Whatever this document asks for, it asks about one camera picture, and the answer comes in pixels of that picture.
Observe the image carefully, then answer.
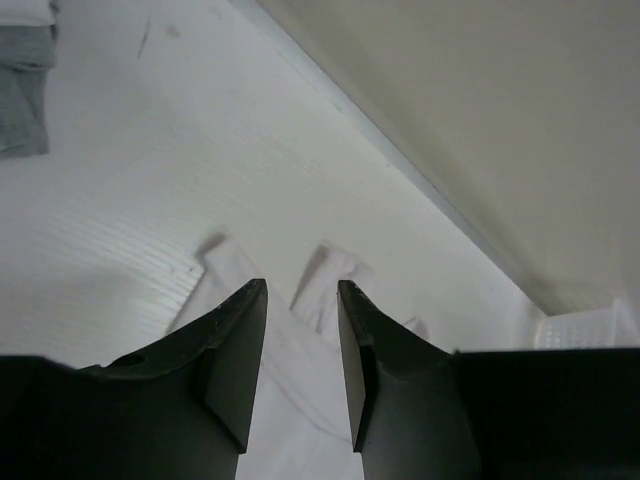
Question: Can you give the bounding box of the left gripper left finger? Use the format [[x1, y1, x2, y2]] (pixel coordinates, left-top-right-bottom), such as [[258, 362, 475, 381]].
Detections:
[[1, 279, 267, 479]]

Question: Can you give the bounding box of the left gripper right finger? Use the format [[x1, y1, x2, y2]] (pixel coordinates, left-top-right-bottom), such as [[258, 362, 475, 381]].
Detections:
[[337, 280, 639, 479]]

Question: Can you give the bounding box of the white tank top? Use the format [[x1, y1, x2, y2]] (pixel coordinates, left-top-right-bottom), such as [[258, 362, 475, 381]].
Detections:
[[167, 239, 431, 480]]

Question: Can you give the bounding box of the grey folded tank top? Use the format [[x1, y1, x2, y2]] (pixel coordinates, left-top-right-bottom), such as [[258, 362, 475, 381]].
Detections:
[[1, 26, 56, 159]]

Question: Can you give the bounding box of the white plastic basket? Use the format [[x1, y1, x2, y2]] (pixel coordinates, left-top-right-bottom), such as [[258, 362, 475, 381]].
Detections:
[[534, 299, 639, 350]]

